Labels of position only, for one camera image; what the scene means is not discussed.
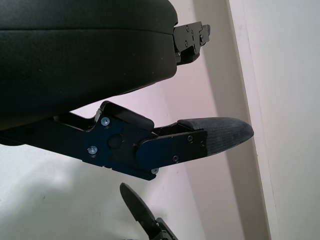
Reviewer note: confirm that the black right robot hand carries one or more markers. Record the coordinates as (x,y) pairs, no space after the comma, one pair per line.
(142,212)

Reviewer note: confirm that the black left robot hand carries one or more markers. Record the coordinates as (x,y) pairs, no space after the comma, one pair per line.
(75,62)

